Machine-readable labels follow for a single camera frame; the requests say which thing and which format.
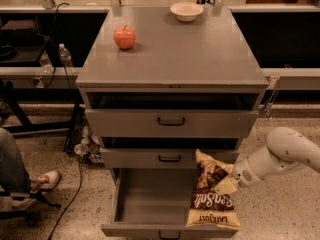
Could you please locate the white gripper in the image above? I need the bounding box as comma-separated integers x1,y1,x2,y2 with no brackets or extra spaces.
214,157,263,195

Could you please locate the brown yellow chip bag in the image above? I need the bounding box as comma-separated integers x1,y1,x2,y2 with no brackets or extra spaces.
186,149,241,230

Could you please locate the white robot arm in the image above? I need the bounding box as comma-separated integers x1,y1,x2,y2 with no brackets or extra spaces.
214,127,320,195

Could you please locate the bottom grey drawer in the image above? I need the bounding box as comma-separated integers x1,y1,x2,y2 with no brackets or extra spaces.
101,168,235,240

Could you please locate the grey drawer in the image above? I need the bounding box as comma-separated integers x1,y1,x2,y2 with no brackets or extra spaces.
101,168,235,240
85,109,258,138
100,147,240,170

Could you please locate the middle grey drawer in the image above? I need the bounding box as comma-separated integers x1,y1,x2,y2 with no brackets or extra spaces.
100,147,240,170

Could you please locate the grey metal drawer cabinet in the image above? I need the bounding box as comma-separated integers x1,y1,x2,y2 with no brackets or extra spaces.
76,7,267,163

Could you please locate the top grey drawer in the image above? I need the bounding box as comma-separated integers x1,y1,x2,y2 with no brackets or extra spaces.
85,109,258,138

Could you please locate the clutter of bottles on floor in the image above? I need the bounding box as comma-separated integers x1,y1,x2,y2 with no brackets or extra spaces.
73,126,103,164

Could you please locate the white red sneaker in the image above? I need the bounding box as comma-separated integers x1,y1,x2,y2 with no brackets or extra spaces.
31,170,61,193

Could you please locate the white ceramic bowl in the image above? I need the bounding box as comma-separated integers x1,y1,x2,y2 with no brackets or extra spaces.
170,2,204,22

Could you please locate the red apple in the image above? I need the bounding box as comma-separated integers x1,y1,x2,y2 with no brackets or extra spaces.
113,25,136,50

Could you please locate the black office chair base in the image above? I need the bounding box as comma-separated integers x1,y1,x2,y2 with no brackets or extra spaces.
0,189,62,226

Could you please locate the clear plastic water bottle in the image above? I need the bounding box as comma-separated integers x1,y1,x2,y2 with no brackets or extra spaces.
58,43,73,68

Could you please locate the person's jeans leg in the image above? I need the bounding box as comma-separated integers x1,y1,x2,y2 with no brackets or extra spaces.
0,128,31,193

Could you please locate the black floor cable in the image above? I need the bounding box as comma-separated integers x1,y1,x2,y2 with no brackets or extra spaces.
46,155,84,240

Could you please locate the black table frame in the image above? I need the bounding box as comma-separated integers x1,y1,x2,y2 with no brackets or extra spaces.
0,81,82,153

